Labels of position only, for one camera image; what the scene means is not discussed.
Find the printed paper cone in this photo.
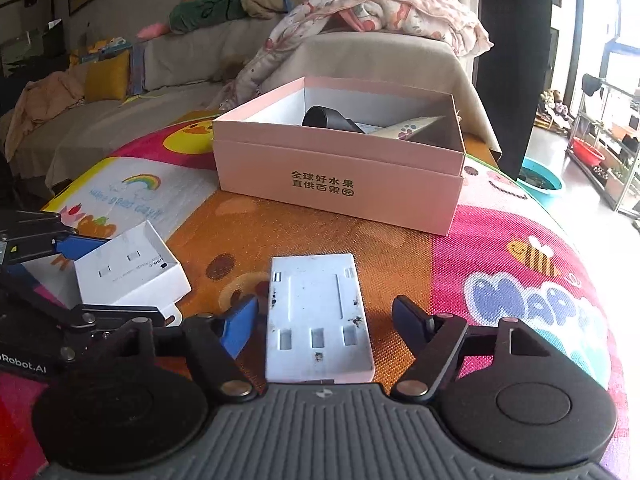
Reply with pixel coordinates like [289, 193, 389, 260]
[357, 114, 446, 144]

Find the pink plush toy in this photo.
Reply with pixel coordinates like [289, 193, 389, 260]
[135, 20, 169, 40]

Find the pink floral blanket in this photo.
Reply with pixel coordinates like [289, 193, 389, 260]
[207, 0, 495, 114]

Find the colourful cartoon play mat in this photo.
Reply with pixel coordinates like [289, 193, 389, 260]
[0, 110, 631, 480]

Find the white rainbow print plastic bag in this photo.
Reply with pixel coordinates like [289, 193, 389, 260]
[42, 156, 221, 309]

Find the metal shoe rack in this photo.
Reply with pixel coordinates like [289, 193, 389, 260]
[567, 74, 640, 219]

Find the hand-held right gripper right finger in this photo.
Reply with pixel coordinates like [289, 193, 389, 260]
[391, 295, 547, 404]

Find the blue white toy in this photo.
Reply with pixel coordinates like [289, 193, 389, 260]
[77, 35, 135, 65]

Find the black cylindrical object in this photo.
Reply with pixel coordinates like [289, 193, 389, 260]
[301, 104, 366, 135]

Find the teal plastic basin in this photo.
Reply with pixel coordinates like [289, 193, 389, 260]
[517, 156, 565, 207]

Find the yellow cushion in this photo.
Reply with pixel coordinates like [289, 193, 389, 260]
[83, 52, 132, 104]

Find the pink cardboard box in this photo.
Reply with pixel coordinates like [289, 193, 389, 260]
[212, 75, 469, 237]

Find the white power strip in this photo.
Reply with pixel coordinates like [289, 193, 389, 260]
[264, 253, 376, 385]

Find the peach cloth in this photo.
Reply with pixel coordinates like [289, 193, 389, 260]
[4, 66, 87, 161]

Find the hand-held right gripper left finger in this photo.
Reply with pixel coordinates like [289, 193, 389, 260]
[107, 294, 261, 404]

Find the white power adapter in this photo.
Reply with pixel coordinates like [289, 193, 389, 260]
[74, 219, 193, 329]

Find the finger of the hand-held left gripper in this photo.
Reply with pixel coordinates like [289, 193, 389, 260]
[0, 274, 169, 333]
[0, 209, 109, 267]

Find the pile of shoes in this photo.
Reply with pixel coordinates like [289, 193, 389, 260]
[537, 88, 574, 134]

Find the beige covered sofa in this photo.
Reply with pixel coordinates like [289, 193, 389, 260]
[0, 10, 504, 202]

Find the red plastic basin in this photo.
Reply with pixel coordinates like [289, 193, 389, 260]
[571, 136, 606, 166]

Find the black cloth on rack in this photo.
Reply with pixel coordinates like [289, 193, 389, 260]
[581, 73, 609, 99]

